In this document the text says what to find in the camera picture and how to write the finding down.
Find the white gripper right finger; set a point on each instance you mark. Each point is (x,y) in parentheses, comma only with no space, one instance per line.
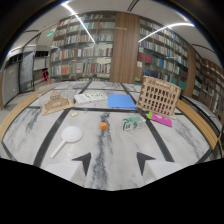
(159,168)

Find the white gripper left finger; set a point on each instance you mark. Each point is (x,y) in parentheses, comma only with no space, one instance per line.
(71,168)

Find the small orange binder clip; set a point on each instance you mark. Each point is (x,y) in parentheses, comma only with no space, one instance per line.
(103,125)

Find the white round hand fan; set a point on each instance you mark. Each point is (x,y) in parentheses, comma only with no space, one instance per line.
(71,134)

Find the magenta notebook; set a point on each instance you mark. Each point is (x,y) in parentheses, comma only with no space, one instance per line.
(161,119)

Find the green and white box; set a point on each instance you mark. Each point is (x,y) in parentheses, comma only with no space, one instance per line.
(133,123)

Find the small yellow eraser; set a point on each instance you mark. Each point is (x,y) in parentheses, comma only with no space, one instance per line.
(74,114)

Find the small wooden building model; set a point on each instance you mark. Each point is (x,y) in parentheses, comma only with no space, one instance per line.
(55,102)

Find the large wooden lattice model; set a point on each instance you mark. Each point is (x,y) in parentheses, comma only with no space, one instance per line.
(158,96)

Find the white printed book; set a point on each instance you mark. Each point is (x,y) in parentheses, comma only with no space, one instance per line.
(90,97)

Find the blue folder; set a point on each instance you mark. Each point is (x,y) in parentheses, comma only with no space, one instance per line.
(121,101)

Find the red chair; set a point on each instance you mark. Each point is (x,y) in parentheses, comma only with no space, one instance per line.
(45,75)

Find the glass door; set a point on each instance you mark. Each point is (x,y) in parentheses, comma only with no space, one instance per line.
(26,70)

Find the tall bookshelf with books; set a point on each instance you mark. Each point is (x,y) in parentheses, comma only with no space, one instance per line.
(82,48)
(162,55)

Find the wooden wall panel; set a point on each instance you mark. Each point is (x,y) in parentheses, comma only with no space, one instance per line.
(124,47)

